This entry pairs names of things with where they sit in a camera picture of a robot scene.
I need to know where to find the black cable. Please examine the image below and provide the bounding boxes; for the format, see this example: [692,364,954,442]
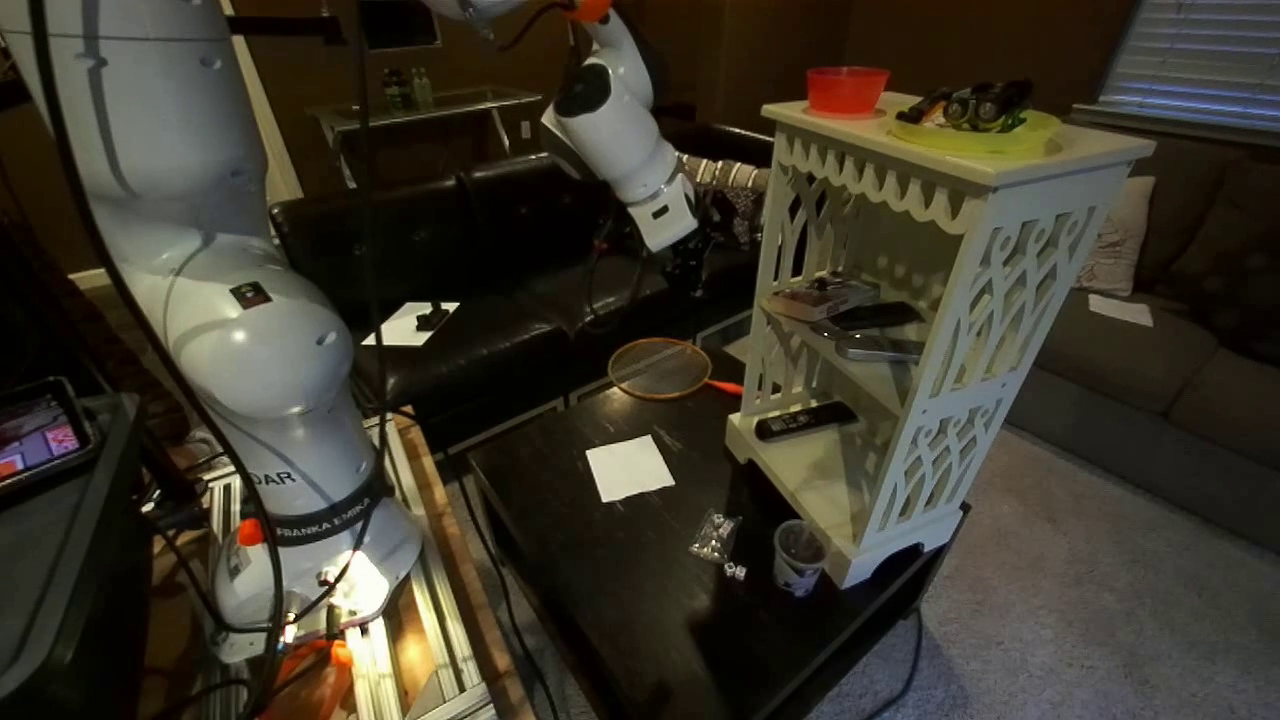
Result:
[858,608,927,720]

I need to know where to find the black leather sofa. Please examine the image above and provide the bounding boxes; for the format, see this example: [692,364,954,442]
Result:
[268,118,777,453]

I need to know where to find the black binoculars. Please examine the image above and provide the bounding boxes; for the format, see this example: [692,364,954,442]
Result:
[944,79,1035,135]

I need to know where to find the grey sofa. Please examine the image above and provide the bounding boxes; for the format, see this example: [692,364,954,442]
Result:
[1003,128,1280,557]

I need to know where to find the orange clamp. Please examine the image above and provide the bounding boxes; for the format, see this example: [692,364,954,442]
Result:
[262,638,357,720]

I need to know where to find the light patterned cushion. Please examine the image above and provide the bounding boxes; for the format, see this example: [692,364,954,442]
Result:
[1074,175,1157,299]

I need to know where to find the window with blinds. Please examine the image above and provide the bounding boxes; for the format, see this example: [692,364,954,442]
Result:
[1094,0,1280,137]

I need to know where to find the clear bag of small pieces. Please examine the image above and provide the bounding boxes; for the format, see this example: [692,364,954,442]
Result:
[688,508,744,565]

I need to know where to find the black case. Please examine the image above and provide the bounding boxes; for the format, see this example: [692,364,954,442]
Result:
[0,392,153,720]

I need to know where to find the black marker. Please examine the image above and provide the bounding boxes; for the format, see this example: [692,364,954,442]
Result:
[895,87,956,127]

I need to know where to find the white fretwork shelf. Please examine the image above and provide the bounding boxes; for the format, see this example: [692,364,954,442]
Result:
[725,92,1158,590]

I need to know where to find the white sheet of paper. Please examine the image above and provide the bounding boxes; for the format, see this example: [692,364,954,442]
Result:
[1086,292,1156,329]
[585,433,678,504]
[359,300,462,349]

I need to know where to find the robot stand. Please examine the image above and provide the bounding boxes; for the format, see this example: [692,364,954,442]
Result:
[140,408,533,720]

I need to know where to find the patterned blanket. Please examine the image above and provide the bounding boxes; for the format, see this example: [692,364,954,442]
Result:
[679,152,773,249]

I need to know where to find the yellow-green plate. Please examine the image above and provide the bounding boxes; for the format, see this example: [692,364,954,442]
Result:
[888,107,1064,157]

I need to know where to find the orange bowl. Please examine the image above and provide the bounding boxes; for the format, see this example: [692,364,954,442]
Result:
[806,66,891,118]

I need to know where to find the group of bottles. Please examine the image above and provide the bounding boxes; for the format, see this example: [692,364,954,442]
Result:
[379,66,437,114]

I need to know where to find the tablet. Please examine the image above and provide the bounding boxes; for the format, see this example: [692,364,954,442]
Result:
[0,376,99,499]

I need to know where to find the glass console table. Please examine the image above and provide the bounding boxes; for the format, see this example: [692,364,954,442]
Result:
[308,84,547,193]

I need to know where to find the orange-rimmed mesh racket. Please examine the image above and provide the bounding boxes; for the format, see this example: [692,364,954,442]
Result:
[607,337,746,403]

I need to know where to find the white paper cup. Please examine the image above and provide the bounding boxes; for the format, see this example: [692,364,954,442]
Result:
[771,518,830,599]

